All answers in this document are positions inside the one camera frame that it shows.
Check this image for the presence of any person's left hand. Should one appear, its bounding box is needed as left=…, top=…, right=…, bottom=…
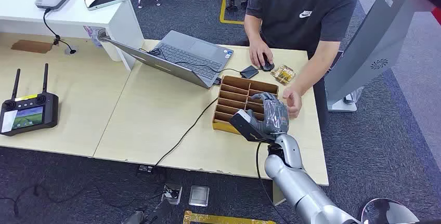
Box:
left=282, top=87, right=304, bottom=120

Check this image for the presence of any person's right hand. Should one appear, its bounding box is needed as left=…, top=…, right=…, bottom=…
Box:
left=248, top=38, right=275, bottom=69

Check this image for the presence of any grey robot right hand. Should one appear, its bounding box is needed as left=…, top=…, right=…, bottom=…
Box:
left=245, top=92, right=290, bottom=136

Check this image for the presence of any black computer mouse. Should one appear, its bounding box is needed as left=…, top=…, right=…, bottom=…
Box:
left=260, top=52, right=276, bottom=72

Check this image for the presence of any small black flat device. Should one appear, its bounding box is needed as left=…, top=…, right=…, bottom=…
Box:
left=239, top=65, right=260, bottom=80

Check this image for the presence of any clear snack packet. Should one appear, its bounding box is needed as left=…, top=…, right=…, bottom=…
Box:
left=270, top=64, right=297, bottom=86

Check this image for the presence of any cardboard divided organizer box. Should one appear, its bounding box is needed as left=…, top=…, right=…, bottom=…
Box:
left=212, top=75, right=280, bottom=136

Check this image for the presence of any grey laptop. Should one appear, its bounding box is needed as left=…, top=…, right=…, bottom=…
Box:
left=99, top=30, right=235, bottom=90

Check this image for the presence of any grey kiosk stand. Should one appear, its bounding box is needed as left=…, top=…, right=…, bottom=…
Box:
left=324, top=0, right=441, bottom=113

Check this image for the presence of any metal floor plate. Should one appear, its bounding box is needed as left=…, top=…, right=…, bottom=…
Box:
left=188, top=185, right=210, bottom=207

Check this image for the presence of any yellow crinkled floor tape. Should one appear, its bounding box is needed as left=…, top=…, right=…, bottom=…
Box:
left=182, top=210, right=277, bottom=224

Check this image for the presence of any open floor socket box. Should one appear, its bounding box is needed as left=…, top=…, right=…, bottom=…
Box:
left=161, top=182, right=183, bottom=206

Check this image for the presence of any shiny round robot part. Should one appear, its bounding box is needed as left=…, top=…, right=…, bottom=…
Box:
left=358, top=197, right=420, bottom=224

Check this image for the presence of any dark object on floor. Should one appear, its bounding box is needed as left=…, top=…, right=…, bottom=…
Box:
left=121, top=200, right=172, bottom=224

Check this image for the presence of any white desk shelf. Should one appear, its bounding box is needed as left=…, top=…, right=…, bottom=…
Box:
left=0, top=0, right=145, bottom=72

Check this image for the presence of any brown cardboard patch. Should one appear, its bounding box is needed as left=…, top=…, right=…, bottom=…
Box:
left=10, top=39, right=54, bottom=55

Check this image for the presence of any black remote controller with antennas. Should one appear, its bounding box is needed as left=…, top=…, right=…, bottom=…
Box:
left=0, top=63, right=60, bottom=137

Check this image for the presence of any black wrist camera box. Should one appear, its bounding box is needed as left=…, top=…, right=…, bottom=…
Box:
left=228, top=109, right=274, bottom=144

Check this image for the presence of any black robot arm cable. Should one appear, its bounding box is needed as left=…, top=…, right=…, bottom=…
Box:
left=255, top=142, right=291, bottom=224

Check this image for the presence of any long black power cable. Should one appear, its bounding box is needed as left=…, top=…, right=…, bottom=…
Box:
left=154, top=77, right=223, bottom=167

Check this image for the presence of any black cable of grey device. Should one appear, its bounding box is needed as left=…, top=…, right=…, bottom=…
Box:
left=43, top=8, right=77, bottom=55

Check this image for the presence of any black floor cable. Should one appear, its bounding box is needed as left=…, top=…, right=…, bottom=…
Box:
left=0, top=180, right=167, bottom=217

